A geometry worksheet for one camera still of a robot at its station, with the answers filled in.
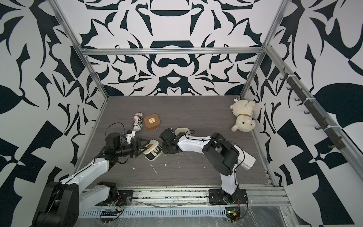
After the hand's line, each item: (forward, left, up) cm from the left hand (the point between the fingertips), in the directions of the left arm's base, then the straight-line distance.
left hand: (147, 142), depth 83 cm
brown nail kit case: (+20, 0, -8) cm, 22 cm away
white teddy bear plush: (+24, -64, -2) cm, 68 cm away
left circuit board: (-32, +18, -14) cm, 39 cm away
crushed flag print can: (+21, +11, -7) cm, 24 cm away
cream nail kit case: (-3, -4, -3) cm, 6 cm away
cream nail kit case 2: (+11, -24, -7) cm, 27 cm away
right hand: (+1, -8, -9) cm, 12 cm away
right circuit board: (-34, -44, -11) cm, 57 cm away
